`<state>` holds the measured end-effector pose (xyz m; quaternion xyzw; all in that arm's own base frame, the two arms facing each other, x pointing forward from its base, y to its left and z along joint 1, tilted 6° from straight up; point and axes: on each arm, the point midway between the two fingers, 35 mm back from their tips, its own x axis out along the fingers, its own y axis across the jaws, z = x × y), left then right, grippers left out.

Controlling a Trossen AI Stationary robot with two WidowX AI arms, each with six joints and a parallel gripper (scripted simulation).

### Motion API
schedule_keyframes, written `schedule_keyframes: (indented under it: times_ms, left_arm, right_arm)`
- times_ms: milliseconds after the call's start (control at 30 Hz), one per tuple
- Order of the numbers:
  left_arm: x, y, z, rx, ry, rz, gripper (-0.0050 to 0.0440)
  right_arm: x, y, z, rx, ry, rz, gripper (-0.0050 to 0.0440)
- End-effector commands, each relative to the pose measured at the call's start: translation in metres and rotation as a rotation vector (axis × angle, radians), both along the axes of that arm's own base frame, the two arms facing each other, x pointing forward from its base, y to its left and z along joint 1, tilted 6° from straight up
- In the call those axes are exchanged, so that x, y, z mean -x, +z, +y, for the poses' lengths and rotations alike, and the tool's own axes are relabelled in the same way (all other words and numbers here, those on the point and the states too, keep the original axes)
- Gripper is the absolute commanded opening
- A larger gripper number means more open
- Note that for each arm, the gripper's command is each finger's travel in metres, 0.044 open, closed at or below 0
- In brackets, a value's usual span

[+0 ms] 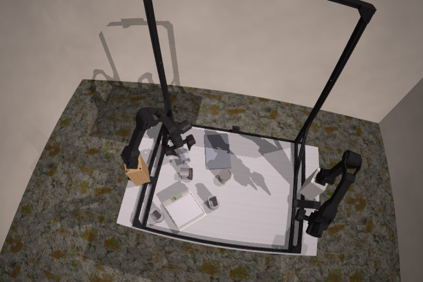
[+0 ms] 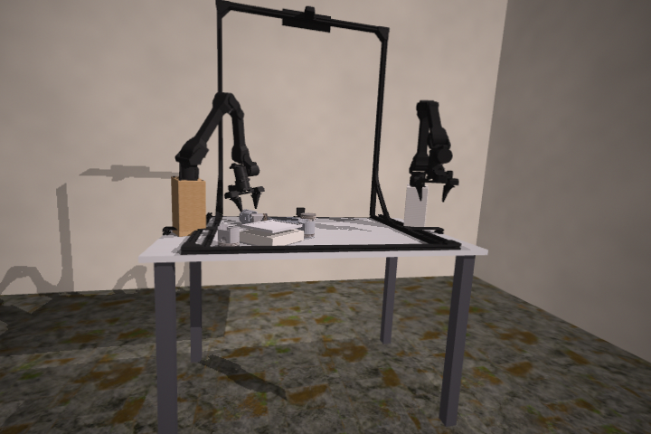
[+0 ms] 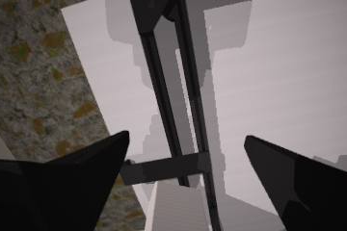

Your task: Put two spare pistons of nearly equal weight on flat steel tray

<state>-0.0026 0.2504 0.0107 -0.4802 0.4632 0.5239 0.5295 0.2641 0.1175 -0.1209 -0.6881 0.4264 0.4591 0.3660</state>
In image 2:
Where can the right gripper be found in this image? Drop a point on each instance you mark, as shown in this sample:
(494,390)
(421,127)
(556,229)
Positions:
(242,184)

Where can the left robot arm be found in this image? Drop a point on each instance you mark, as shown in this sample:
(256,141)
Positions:
(436,136)

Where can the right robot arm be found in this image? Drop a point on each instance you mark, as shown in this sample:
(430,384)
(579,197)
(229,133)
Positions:
(195,149)

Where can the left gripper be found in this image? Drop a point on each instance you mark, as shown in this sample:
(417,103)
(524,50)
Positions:
(417,180)

